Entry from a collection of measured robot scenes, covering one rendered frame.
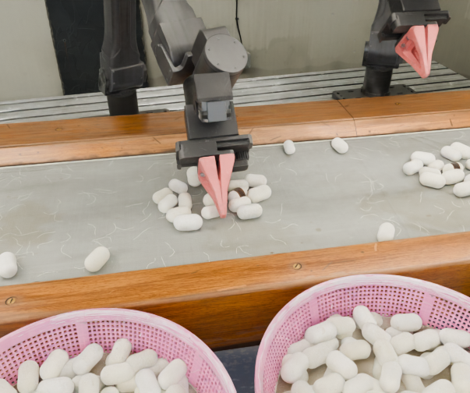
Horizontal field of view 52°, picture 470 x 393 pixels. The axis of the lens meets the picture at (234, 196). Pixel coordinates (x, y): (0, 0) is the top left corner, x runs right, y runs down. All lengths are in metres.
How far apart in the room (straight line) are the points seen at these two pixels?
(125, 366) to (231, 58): 0.38
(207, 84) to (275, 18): 2.23
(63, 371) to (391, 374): 0.31
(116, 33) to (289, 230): 0.51
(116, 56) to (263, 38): 1.91
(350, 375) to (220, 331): 0.15
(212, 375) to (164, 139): 0.46
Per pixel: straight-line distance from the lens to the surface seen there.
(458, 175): 0.79
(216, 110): 0.58
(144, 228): 0.65
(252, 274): 0.54
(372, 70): 1.21
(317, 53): 2.97
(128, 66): 0.99
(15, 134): 0.89
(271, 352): 0.48
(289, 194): 0.71
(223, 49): 0.63
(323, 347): 0.50
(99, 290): 0.54
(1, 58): 2.74
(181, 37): 0.72
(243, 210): 0.64
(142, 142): 0.82
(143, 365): 0.50
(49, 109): 1.22
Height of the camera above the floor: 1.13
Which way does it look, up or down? 34 degrees down
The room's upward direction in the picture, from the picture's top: straight up
